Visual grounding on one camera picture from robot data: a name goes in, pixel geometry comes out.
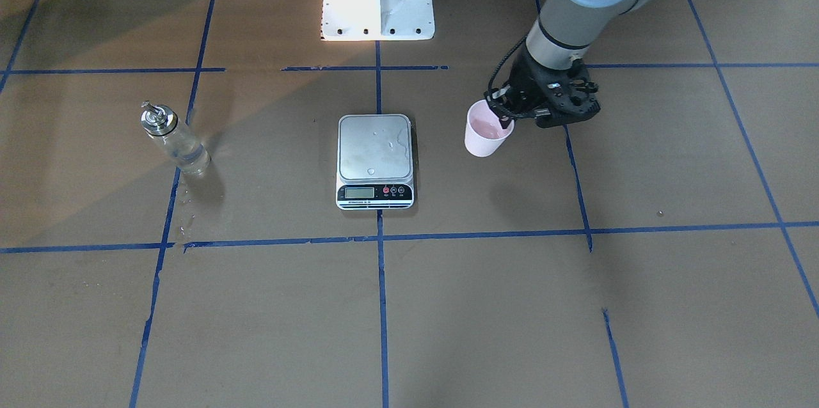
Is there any clear glass sauce bottle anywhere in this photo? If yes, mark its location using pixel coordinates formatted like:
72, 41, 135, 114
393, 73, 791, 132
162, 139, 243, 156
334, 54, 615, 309
140, 101, 211, 175

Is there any pink plastic cup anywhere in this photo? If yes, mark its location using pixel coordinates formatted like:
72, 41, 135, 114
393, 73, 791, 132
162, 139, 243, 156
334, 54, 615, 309
463, 100, 515, 157

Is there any silver digital kitchen scale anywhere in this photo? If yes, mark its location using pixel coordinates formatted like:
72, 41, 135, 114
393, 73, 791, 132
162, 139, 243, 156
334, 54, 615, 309
335, 114, 415, 210

